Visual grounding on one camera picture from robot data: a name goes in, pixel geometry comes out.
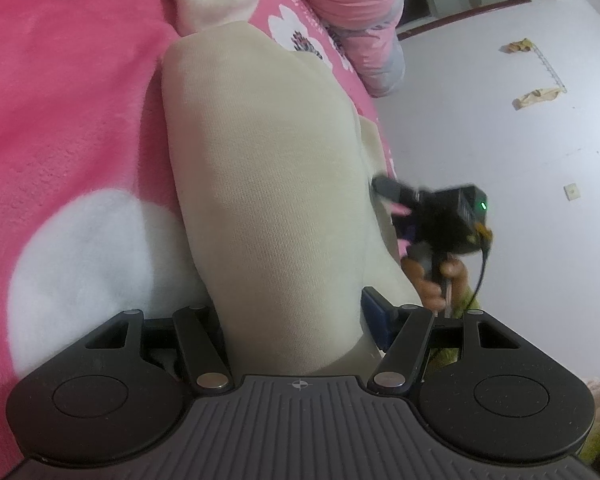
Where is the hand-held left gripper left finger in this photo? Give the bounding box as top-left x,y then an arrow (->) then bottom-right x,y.
72,304 -> 233,396

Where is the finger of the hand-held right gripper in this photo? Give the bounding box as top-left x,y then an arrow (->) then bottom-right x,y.
371,175 -> 421,208

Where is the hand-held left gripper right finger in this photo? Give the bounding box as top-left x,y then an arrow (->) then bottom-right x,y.
361,287 -> 536,397

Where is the cream sweatshirt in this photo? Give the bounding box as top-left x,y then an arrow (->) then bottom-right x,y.
160,22 -> 427,377

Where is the person's right hand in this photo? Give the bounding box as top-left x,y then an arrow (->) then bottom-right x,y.
401,256 -> 468,315

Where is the green rug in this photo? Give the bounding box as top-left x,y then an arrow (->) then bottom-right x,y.
425,347 -> 462,377

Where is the pink and grey quilt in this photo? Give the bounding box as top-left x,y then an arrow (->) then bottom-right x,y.
277,0 -> 407,99

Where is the pink floral blanket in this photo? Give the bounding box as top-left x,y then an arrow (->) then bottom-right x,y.
0,0 -> 397,472

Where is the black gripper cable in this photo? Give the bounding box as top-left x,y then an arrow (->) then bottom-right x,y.
447,237 -> 494,321

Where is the thin wall strip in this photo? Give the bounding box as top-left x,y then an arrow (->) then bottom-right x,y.
532,42 -> 567,94

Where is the dark door frame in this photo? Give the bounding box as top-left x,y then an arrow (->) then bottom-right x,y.
396,0 -> 531,42

